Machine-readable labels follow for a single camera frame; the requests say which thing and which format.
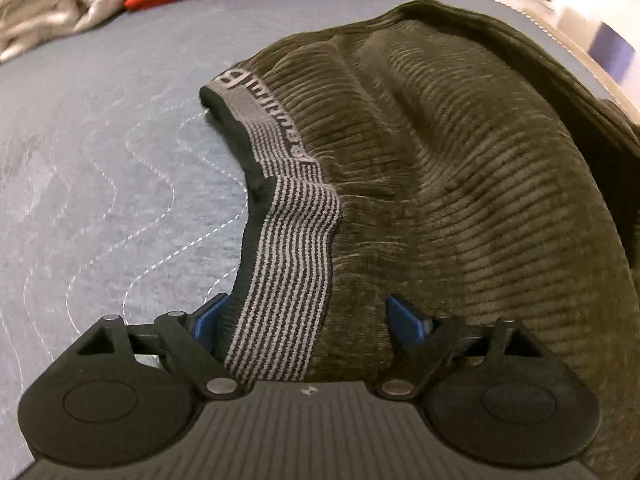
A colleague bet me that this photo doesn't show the olive corduroy pants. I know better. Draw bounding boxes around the olive corduroy pants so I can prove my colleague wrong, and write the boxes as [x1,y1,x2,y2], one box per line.
[200,0,639,479]

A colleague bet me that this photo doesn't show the purple rolled yoga mat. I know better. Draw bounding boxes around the purple rolled yoga mat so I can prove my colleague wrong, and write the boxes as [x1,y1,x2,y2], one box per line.
[588,23,636,82]

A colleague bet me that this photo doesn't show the wooden bed frame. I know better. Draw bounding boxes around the wooden bed frame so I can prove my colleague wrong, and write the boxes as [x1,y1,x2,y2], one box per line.
[523,0,639,122]

